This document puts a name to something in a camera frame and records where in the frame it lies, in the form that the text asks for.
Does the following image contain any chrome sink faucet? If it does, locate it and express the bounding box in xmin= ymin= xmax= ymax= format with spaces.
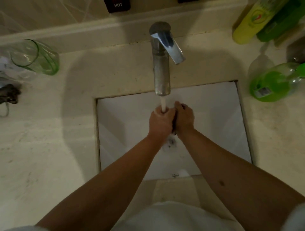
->
xmin=149 ymin=21 xmax=186 ymax=97

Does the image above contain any person's left forearm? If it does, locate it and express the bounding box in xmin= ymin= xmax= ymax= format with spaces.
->
xmin=34 ymin=133 xmax=168 ymax=231

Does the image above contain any person's white shirt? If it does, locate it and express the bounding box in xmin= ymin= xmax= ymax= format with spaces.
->
xmin=112 ymin=201 xmax=246 ymax=231

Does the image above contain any yellow plastic bottle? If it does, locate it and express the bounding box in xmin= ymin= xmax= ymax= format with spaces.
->
xmin=232 ymin=0 xmax=286 ymax=45

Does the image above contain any clear bottle with green liquid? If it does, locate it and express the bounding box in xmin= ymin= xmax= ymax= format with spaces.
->
xmin=249 ymin=62 xmax=305 ymax=103

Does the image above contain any green drinking glass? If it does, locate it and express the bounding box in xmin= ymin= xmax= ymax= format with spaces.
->
xmin=10 ymin=39 xmax=60 ymax=76

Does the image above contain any dark green plastic bottle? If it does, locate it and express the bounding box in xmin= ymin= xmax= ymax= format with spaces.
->
xmin=256 ymin=0 xmax=305 ymax=43

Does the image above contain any person's left hand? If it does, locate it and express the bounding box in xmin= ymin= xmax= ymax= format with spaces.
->
xmin=148 ymin=105 xmax=176 ymax=140

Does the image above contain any person's right hand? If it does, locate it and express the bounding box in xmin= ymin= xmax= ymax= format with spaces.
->
xmin=173 ymin=101 xmax=195 ymax=138

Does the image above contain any dark hair tie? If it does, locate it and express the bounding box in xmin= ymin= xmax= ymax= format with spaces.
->
xmin=0 ymin=84 xmax=22 ymax=117

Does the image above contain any black wall switch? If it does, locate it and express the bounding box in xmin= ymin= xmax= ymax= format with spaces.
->
xmin=104 ymin=0 xmax=131 ymax=13

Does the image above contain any white square sink basin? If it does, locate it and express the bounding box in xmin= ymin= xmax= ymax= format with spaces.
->
xmin=96 ymin=81 xmax=252 ymax=181

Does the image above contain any person's right forearm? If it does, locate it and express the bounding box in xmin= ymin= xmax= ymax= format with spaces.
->
xmin=177 ymin=127 xmax=305 ymax=231

